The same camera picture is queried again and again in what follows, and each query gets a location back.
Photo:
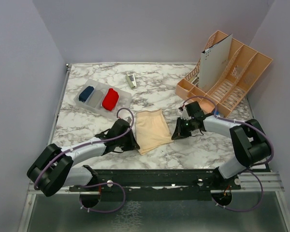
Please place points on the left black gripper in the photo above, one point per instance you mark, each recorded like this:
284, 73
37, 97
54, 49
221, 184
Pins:
133, 144

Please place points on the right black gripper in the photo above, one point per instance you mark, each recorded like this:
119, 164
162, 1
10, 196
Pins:
179, 132

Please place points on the beige underwear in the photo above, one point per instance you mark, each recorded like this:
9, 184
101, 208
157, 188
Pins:
151, 130

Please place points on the red boxer underwear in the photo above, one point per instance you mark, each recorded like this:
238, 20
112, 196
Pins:
110, 100

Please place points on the clear plastic storage box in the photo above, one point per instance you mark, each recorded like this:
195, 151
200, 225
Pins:
124, 99

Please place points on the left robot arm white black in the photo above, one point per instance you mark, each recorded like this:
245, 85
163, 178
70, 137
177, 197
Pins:
53, 169

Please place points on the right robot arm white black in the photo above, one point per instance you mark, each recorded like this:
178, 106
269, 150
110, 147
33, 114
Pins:
250, 144

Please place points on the grey rolled underwear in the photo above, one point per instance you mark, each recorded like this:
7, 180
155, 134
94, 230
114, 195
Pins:
95, 99

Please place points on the navy rolled underwear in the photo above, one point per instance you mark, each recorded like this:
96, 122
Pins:
84, 95

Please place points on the white folder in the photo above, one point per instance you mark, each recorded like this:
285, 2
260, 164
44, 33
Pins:
213, 61

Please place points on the peach desk organizer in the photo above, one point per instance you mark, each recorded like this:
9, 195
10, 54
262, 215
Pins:
244, 68

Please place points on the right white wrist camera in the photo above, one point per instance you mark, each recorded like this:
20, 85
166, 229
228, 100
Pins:
184, 114

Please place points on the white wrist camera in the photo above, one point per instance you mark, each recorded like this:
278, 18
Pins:
129, 120
184, 114

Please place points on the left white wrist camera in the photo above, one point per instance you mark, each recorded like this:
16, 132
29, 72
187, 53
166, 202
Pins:
129, 120

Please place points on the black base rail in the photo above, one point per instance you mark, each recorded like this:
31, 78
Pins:
156, 185

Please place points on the aluminium frame rail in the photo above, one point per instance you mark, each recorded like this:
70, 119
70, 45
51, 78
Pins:
155, 89

